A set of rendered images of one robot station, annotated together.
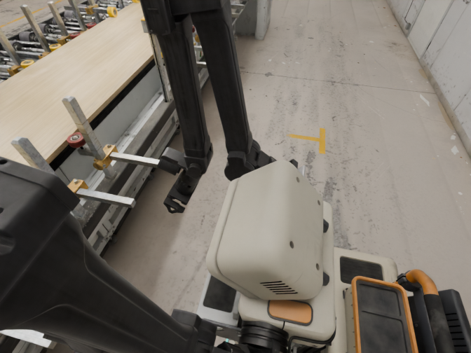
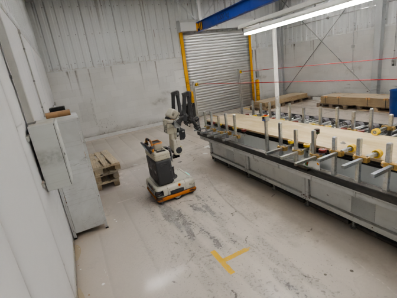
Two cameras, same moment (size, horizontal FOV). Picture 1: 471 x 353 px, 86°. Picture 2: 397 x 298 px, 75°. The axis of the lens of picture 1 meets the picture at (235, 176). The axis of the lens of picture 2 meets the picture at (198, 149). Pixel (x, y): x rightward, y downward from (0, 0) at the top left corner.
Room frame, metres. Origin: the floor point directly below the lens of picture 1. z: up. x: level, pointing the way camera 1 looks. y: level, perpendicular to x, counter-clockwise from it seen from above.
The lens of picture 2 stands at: (3.69, -2.32, 1.93)
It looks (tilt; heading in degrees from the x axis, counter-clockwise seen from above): 17 degrees down; 142
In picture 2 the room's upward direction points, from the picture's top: 8 degrees counter-clockwise
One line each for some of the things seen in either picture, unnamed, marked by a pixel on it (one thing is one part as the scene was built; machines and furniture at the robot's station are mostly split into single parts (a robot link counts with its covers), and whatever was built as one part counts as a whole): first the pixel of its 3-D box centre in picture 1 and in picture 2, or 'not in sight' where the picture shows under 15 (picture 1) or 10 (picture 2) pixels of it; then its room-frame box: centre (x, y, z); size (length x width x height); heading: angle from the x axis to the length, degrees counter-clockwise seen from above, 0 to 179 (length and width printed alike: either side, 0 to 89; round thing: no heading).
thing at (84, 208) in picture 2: not in sight; (75, 171); (-0.17, -1.57, 0.78); 0.90 x 0.45 x 1.55; 167
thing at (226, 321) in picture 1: (239, 278); (178, 132); (0.24, -0.01, 0.99); 0.28 x 0.16 x 0.22; 167
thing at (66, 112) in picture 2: not in sight; (58, 113); (-0.27, -1.56, 1.59); 0.30 x 0.08 x 0.08; 77
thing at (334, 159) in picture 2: not in sight; (334, 158); (2.58, 0.26, 0.87); 0.04 x 0.04 x 0.48; 77
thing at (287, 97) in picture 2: not in sight; (280, 99); (-2.76, 7.41, 0.23); 2.41 x 0.77 x 0.17; 79
